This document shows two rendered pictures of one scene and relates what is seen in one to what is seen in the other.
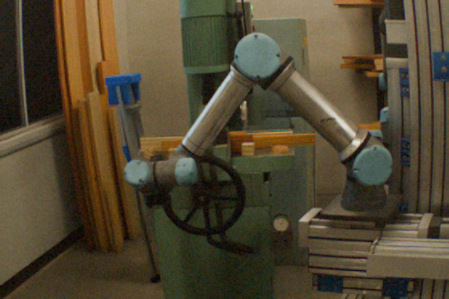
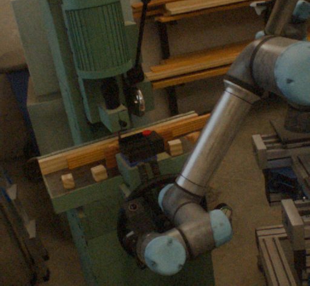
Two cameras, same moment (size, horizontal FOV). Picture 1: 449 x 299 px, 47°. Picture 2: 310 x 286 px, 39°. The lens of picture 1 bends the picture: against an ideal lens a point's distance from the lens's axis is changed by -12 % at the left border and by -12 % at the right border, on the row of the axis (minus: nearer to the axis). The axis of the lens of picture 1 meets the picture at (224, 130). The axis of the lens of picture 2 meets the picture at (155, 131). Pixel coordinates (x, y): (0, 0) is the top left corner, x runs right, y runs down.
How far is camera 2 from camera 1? 1.02 m
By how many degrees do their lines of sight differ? 27
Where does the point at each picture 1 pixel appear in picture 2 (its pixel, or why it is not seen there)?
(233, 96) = (240, 119)
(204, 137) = (210, 174)
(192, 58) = (95, 60)
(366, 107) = (151, 48)
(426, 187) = not seen: outside the picture
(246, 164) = (178, 164)
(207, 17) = (108, 5)
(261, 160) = not seen: hidden behind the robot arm
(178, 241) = (118, 264)
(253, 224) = not seen: hidden behind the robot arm
